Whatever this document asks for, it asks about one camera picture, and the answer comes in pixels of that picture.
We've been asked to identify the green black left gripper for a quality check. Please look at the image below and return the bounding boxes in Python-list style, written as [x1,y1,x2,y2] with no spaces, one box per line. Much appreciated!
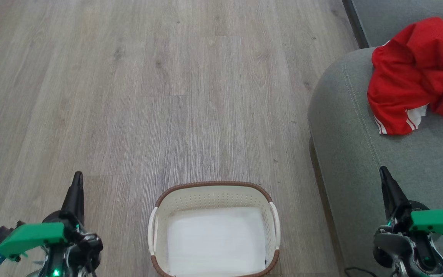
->
[0,171,103,277]

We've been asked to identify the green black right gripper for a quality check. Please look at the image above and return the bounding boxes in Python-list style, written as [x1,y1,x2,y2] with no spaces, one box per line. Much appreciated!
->
[379,166,443,247]

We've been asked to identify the red garment with white stripes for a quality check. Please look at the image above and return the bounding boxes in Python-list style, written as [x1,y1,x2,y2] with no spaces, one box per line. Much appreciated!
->
[366,16,443,136]

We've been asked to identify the white basket with brown rim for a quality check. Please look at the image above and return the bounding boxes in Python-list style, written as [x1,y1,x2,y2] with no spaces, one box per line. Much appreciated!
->
[147,180,282,277]

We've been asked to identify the grey fabric sofa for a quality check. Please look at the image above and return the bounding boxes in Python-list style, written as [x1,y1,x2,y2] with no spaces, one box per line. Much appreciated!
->
[307,47,443,277]

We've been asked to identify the grey sofa section dark edge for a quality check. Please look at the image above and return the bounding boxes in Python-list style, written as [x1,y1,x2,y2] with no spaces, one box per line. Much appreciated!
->
[342,0,443,49]

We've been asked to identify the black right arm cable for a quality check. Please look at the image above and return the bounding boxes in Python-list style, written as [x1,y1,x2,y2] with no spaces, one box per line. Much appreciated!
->
[344,267,378,277]

